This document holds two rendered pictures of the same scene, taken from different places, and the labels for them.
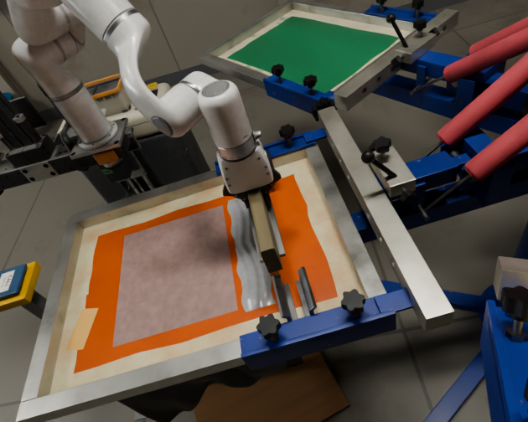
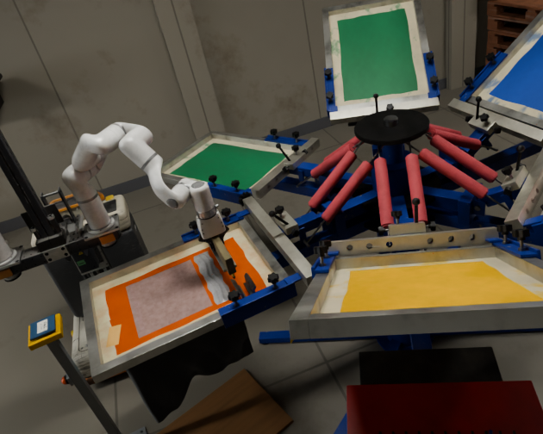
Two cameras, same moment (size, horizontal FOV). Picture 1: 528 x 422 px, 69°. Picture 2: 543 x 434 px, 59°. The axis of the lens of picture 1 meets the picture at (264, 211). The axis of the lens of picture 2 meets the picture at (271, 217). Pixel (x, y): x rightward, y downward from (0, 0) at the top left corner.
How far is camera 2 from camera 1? 1.15 m
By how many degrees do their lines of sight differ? 20
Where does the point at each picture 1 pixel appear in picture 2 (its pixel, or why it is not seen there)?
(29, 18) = (89, 158)
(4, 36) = not seen: outside the picture
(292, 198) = (234, 249)
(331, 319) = (264, 292)
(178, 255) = (168, 288)
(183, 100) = (182, 191)
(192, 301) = (184, 306)
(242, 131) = (210, 203)
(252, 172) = (215, 226)
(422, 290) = (304, 268)
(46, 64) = (83, 182)
